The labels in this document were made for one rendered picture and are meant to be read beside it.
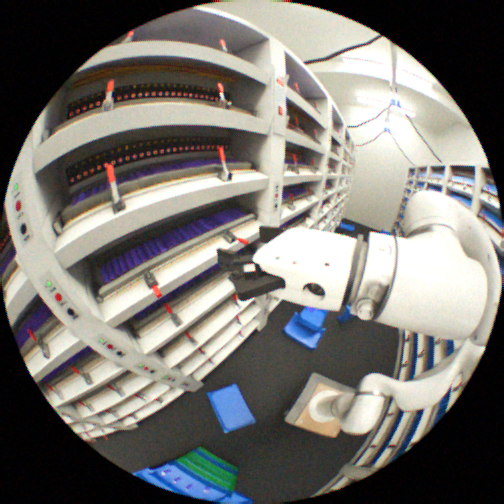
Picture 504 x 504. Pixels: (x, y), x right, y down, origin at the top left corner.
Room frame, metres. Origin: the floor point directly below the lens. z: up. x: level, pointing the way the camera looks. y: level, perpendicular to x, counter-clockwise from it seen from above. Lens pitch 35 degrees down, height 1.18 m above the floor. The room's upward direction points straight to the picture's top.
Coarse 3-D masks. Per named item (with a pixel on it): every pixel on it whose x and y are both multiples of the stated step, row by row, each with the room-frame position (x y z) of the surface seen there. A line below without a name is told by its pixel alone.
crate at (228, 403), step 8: (216, 392) 0.03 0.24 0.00; (224, 392) 0.03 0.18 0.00; (232, 392) 0.04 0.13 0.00; (216, 400) -0.03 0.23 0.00; (224, 400) -0.03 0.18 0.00; (232, 400) -0.02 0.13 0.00; (240, 400) -0.02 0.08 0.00; (216, 408) -0.09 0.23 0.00; (224, 408) -0.09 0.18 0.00; (232, 408) -0.08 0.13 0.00; (240, 408) -0.08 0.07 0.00; (224, 416) -0.15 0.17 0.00; (232, 416) -0.14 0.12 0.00; (240, 416) -0.14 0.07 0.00; (248, 416) -0.14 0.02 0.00; (224, 424) -0.21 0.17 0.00; (232, 424) -0.20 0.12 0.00; (240, 424) -0.20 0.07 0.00; (248, 424) -0.19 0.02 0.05
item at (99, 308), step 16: (192, 208) 0.48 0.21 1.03; (240, 208) 0.62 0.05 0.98; (256, 208) 0.57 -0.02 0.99; (160, 224) 0.39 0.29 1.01; (256, 224) 0.53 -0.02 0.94; (224, 240) 0.40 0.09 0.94; (192, 256) 0.31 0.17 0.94; (208, 256) 0.33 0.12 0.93; (96, 272) 0.18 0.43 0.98; (160, 272) 0.24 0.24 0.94; (176, 272) 0.25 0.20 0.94; (192, 272) 0.28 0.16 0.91; (96, 288) 0.13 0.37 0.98; (144, 288) 0.19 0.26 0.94; (160, 288) 0.20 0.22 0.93; (96, 304) 0.10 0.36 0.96; (112, 304) 0.12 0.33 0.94; (128, 304) 0.14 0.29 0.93; (144, 304) 0.16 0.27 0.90; (112, 320) 0.09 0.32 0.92
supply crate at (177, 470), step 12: (168, 468) -0.50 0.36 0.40; (180, 468) -0.45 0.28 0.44; (168, 480) -0.62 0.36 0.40; (180, 480) -0.57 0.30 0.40; (192, 480) -0.54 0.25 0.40; (204, 480) -0.51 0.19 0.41; (180, 492) -0.68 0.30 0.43; (192, 492) -0.66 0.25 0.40; (204, 492) -0.63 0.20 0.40; (216, 492) -0.61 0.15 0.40; (228, 492) -0.58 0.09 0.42
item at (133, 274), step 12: (252, 216) 0.53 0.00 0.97; (216, 228) 0.42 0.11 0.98; (228, 228) 0.44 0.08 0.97; (192, 240) 0.35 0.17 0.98; (204, 240) 0.37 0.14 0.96; (216, 240) 0.38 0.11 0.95; (168, 252) 0.29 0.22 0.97; (180, 252) 0.31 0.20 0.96; (144, 264) 0.23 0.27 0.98; (156, 264) 0.25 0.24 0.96; (120, 276) 0.18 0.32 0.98; (132, 276) 0.20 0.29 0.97; (108, 288) 0.14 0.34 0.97
